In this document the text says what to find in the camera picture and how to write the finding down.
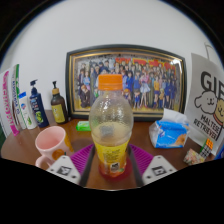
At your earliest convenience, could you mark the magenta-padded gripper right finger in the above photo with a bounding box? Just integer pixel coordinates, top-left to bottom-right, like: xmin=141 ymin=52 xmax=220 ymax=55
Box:
xmin=127 ymin=143 xmax=178 ymax=188

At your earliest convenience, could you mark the small green pack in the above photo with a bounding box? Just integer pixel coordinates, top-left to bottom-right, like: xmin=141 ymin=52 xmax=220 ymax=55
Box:
xmin=75 ymin=120 xmax=92 ymax=132

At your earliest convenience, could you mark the dark blue pump bottle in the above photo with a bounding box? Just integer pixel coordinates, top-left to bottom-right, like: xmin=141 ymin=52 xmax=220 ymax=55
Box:
xmin=29 ymin=79 xmax=50 ymax=129

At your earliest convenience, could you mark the white printed tube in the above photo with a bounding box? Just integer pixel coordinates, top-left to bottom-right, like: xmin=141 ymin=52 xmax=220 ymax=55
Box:
xmin=10 ymin=63 xmax=28 ymax=131

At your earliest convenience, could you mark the blue tissue pack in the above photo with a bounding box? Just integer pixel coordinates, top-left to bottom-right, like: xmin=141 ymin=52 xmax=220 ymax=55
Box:
xmin=148 ymin=108 xmax=191 ymax=149

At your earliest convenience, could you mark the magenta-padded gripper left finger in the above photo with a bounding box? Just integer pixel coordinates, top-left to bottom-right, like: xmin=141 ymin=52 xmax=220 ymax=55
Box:
xmin=45 ymin=143 xmax=98 ymax=188

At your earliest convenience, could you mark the framed group picture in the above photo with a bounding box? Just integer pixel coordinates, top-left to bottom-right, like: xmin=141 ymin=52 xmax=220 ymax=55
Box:
xmin=65 ymin=44 xmax=187 ymax=122

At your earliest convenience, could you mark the colourful puzzle cube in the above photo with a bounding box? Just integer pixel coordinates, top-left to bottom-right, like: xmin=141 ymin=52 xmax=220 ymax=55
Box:
xmin=199 ymin=138 xmax=215 ymax=159

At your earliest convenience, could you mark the orange-capped clear drink bottle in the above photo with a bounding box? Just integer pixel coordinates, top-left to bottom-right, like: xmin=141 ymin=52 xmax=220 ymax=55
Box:
xmin=88 ymin=73 xmax=135 ymax=179

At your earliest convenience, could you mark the amber pump bottle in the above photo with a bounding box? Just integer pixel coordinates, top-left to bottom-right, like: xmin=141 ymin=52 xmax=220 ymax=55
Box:
xmin=50 ymin=80 xmax=69 ymax=125

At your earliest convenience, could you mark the pink patterned mug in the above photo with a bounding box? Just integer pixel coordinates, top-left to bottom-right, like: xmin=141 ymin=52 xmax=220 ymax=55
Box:
xmin=34 ymin=125 xmax=75 ymax=169

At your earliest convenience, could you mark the white printed paper bag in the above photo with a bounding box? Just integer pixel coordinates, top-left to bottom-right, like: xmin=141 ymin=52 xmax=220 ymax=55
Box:
xmin=184 ymin=42 xmax=224 ymax=156

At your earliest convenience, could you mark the white shampoo bottle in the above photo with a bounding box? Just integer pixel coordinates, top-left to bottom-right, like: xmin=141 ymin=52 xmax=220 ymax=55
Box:
xmin=18 ymin=91 xmax=38 ymax=130

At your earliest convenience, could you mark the patterned candy packet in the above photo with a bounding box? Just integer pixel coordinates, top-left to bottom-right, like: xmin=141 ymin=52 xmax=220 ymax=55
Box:
xmin=182 ymin=148 xmax=206 ymax=166

